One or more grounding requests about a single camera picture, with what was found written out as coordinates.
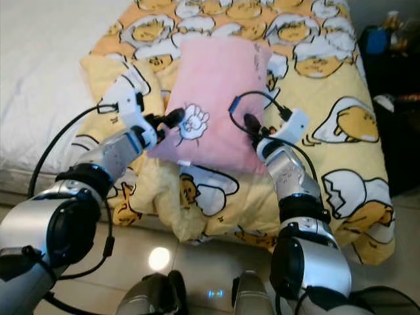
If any grey left robot leg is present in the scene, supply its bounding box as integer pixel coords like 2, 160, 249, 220
118, 270, 188, 315

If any yellow cartoon egg blanket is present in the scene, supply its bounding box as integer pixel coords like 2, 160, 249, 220
69, 0, 398, 266

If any dark bedside table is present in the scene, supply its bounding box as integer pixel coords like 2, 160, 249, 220
354, 26, 420, 198

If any blue round object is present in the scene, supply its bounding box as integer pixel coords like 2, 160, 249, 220
365, 28, 390, 57

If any grey right robot leg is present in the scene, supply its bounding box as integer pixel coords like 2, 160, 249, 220
231, 270, 274, 315

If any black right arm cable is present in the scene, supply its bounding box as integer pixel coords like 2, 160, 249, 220
230, 90, 322, 179

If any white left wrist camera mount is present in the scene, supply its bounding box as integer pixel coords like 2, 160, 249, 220
113, 91, 147, 131

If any pink pillow with white print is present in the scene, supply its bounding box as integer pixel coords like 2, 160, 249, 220
148, 36, 274, 175

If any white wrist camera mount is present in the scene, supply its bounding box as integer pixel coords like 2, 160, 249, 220
279, 108, 311, 142
113, 91, 147, 131

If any grey robot leg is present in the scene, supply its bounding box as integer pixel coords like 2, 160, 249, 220
231, 270, 274, 315
118, 270, 188, 315

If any white quilted mattress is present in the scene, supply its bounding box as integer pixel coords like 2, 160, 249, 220
0, 0, 138, 179

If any grey quilted bed base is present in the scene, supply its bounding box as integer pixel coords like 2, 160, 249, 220
0, 172, 81, 221

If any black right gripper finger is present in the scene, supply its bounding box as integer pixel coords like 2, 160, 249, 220
242, 113, 264, 139

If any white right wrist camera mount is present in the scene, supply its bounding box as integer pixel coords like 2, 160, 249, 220
279, 108, 311, 142

